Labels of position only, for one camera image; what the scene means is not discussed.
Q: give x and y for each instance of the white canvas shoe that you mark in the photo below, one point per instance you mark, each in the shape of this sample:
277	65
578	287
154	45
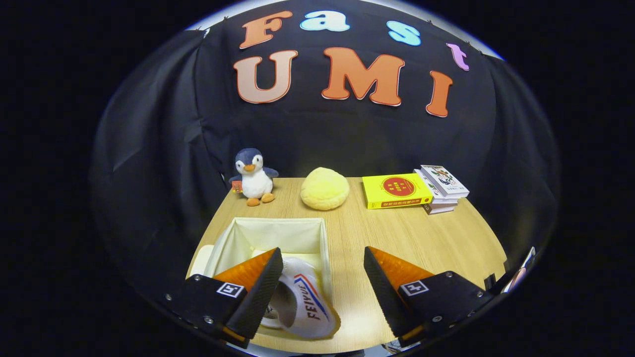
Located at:
307	317

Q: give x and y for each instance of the beige fabric storage box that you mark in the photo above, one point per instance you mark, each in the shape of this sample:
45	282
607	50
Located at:
273	235

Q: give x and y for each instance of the yellow book with red label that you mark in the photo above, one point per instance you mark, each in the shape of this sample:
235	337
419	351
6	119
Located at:
374	191

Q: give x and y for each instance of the yellow round plush cushion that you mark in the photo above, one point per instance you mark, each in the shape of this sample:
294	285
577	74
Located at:
325	191

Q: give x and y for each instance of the penguin plush toy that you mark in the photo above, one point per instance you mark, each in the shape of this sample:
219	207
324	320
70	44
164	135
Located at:
255	181

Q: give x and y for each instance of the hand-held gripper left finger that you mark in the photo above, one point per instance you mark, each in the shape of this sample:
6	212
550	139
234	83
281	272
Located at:
260	297

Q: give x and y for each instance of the black backdrop cloth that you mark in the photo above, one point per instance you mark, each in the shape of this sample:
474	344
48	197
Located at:
347	139

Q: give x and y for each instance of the white illustrated paperback book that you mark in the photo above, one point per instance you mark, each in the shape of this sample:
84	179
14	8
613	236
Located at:
446	181

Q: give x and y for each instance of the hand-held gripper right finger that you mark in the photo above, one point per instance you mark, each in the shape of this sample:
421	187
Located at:
389	297

